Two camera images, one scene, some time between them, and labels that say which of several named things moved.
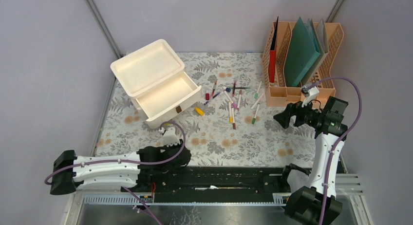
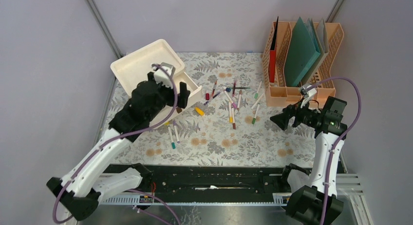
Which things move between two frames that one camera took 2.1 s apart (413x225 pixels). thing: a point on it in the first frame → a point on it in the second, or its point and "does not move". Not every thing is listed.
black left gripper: x=167 y=148 → x=182 y=99
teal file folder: x=302 y=50 does not move
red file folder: x=272 y=56 does not move
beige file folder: x=322 y=40 does not move
